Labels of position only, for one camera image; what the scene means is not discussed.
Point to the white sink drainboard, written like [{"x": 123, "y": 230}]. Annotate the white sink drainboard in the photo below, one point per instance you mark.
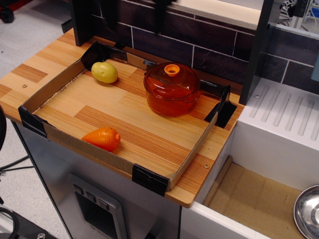
[{"x": 277, "y": 135}]

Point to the orange toy carrot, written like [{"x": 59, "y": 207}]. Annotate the orange toy carrot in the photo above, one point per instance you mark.
[{"x": 106, "y": 138}]

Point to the steel bowl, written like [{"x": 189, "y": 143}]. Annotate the steel bowl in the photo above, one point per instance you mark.
[{"x": 306, "y": 212}]

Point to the orange transparent pot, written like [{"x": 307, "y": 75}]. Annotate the orange transparent pot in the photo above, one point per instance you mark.
[{"x": 172, "y": 100}]

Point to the cardboard fence with black tape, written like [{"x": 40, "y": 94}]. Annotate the cardboard fence with black tape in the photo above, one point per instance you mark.
[{"x": 155, "y": 151}]

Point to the yellow toy potato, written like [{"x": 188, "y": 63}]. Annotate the yellow toy potato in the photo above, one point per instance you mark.
[{"x": 104, "y": 72}]

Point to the orange transparent pot lid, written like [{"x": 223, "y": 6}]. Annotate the orange transparent pot lid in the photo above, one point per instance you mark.
[{"x": 172, "y": 81}]

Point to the black caster wheel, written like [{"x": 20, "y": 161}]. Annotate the black caster wheel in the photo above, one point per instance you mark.
[{"x": 6, "y": 15}]

